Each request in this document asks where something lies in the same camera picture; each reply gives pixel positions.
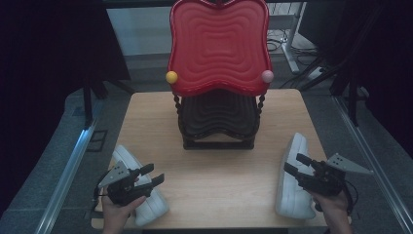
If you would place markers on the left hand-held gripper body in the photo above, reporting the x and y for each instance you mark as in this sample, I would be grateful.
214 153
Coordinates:
121 191

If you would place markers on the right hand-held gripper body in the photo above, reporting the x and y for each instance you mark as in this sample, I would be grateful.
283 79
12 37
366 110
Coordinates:
324 182

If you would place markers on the white sneaker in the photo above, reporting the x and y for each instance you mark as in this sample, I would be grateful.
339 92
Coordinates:
152 208
292 195

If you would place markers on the red and black two-tier rack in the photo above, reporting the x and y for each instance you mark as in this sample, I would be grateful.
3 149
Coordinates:
220 48

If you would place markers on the person's left hand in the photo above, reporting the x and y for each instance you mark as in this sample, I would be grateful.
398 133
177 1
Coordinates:
117 217

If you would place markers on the person's right hand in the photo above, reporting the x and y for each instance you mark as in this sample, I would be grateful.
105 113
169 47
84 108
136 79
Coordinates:
336 211

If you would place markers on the black stand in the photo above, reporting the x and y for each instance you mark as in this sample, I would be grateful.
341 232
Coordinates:
352 100
87 104

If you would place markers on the white power strip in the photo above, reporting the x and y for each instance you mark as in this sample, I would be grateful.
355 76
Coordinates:
315 73

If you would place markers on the white metal stand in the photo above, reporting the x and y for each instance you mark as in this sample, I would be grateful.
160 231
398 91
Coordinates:
290 48

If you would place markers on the dark curtain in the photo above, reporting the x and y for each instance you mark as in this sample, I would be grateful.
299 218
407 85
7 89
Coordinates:
383 65
42 65

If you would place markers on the aluminium rail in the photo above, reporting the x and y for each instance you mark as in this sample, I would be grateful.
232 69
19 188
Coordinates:
373 162
65 182

